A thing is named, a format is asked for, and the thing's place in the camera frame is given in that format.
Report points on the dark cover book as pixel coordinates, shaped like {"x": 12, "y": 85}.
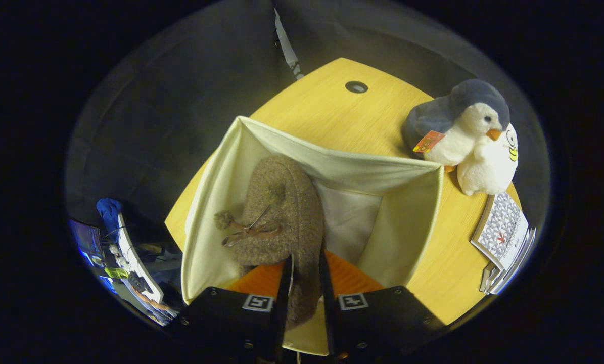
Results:
{"x": 486, "y": 278}

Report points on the laptop screen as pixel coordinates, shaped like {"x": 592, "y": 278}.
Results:
{"x": 84, "y": 242}

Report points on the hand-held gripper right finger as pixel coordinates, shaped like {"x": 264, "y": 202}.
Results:
{"x": 382, "y": 323}

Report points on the grey patterned book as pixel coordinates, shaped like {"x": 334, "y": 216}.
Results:
{"x": 504, "y": 227}

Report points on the blue cloth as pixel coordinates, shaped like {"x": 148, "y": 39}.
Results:
{"x": 108, "y": 212}

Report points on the black backdrop cloth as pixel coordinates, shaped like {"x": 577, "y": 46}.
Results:
{"x": 155, "y": 126}

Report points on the grey penguin plush toy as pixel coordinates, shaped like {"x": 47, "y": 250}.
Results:
{"x": 463, "y": 121}

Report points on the beige fabric storage box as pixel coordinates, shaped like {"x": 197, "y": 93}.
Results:
{"x": 403, "y": 222}

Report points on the white booklet with blue picture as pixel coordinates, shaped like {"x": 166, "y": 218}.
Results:
{"x": 516, "y": 263}

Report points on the brown fuzzy shoe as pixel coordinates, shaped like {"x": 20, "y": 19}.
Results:
{"x": 286, "y": 202}

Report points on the white duck plush toy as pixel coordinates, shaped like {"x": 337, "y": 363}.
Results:
{"x": 491, "y": 169}

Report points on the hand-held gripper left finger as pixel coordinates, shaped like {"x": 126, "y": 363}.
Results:
{"x": 221, "y": 323}

